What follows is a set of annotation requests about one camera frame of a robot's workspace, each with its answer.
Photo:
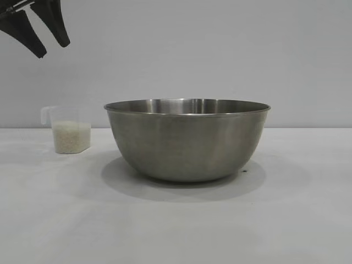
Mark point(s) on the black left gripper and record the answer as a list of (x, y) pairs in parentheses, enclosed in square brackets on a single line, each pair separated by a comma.
[(13, 8)]

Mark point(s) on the clear plastic measuring cup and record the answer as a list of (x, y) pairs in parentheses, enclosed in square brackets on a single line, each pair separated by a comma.
[(71, 115)]

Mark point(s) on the white uncooked rice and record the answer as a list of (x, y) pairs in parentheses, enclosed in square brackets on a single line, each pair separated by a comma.
[(71, 137)]

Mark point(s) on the stainless steel mixing bowl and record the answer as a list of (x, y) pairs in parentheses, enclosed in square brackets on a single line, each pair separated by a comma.
[(187, 143)]

